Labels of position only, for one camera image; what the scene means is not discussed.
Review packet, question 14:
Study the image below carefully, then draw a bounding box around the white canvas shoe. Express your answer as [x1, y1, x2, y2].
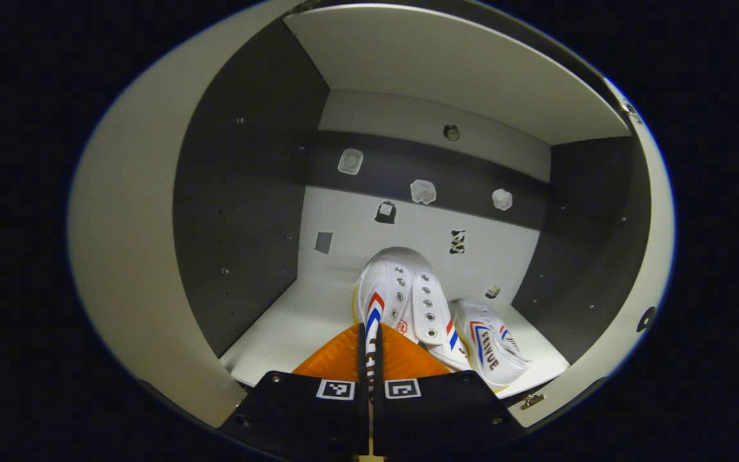
[450, 298, 532, 392]
[352, 246, 473, 402]

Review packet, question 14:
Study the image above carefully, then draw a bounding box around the white cabinet door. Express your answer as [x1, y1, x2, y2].
[507, 77, 677, 429]
[68, 0, 309, 429]

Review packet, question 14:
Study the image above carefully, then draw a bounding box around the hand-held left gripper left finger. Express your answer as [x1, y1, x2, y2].
[219, 323, 371, 462]

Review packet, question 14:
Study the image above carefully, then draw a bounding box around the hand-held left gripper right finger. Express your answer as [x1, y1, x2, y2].
[370, 323, 527, 459]

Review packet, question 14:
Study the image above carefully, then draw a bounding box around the white shoe cabinet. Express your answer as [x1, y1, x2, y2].
[173, 3, 652, 398]

